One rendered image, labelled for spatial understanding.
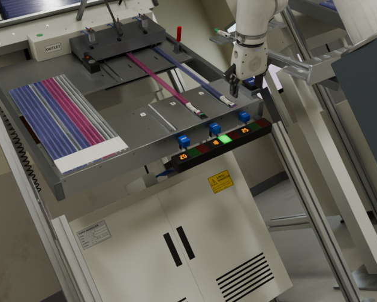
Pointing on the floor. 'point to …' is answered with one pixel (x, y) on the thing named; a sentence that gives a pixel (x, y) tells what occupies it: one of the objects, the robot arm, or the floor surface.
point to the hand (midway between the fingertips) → (246, 88)
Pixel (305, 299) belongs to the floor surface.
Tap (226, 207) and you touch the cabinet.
